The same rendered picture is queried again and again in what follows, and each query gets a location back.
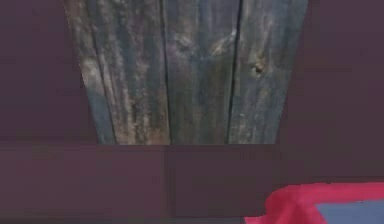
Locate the red bed blanket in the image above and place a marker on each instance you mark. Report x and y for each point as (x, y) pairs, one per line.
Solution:
(293, 203)

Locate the blue grey pillow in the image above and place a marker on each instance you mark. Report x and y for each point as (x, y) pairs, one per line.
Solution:
(356, 211)

